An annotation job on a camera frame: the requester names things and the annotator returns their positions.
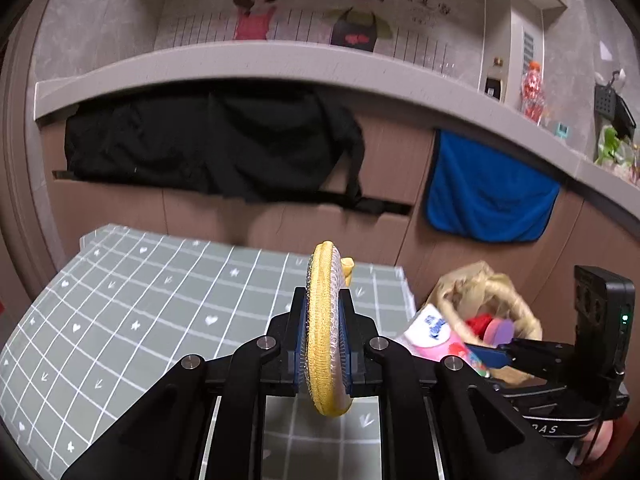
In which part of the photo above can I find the black utensil holder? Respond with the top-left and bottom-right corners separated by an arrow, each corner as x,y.
594,84 -> 616,122

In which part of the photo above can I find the yellow round scrubber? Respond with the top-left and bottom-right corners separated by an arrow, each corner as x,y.
306,241 -> 357,418

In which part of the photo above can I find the green vegetable bag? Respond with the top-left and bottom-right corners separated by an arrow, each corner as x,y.
595,125 -> 633,166

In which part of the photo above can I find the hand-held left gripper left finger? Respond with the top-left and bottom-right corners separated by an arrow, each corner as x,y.
60,287 -> 313,480

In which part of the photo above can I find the orange capped plastic bottle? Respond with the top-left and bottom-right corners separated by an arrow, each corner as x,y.
520,60 -> 547,125

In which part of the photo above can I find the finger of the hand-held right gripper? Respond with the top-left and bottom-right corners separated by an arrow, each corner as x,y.
467,344 -> 536,377
509,337 -> 576,363

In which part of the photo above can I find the green grid table mat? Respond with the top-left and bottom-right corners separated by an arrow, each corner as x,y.
0,224 -> 416,480

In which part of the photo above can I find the purple sponge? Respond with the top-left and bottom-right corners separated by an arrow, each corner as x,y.
482,317 -> 516,347

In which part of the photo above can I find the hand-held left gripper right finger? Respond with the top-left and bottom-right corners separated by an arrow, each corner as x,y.
337,287 -> 583,480

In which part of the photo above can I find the yellow plastic bin liner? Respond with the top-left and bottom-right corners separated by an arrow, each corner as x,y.
427,260 -> 543,386

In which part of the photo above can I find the white vented pipe cover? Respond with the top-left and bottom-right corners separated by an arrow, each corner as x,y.
482,0 -> 568,106

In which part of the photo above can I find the black fabric bag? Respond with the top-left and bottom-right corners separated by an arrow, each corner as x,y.
64,87 -> 413,216

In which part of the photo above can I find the blue towel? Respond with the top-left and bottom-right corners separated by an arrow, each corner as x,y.
424,129 -> 562,245

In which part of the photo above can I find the cartoon wall poster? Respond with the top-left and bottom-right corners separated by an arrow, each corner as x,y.
155,0 -> 481,81

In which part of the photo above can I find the cartoon print tissue pack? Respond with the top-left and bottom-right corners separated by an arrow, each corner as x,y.
402,307 -> 493,378

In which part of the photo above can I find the person's right hand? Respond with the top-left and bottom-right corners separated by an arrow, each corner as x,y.
580,417 -> 633,467

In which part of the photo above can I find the dark sauce bottle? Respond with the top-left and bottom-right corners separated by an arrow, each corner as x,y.
484,56 -> 506,101

